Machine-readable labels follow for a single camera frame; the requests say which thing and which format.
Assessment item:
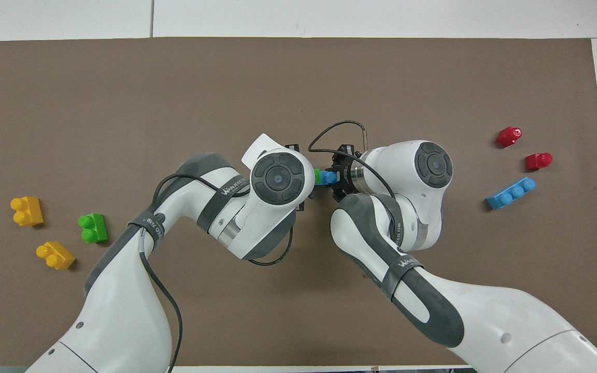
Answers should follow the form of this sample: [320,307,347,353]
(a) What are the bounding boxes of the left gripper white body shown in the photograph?
[240,134,285,169]

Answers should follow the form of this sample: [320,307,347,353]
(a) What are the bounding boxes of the red one-stud brick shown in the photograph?
[525,152,553,171]
[495,126,523,149]

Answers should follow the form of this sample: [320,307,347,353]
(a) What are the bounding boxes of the brown table mat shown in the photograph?
[0,37,597,367]

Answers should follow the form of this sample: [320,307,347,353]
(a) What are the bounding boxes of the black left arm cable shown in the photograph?
[139,174,295,373]

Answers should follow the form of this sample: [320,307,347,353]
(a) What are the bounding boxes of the yellow two-stud brick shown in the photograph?
[10,196,45,227]
[36,241,77,271]

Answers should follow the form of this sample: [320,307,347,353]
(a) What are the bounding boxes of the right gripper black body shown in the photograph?
[338,145,364,204]

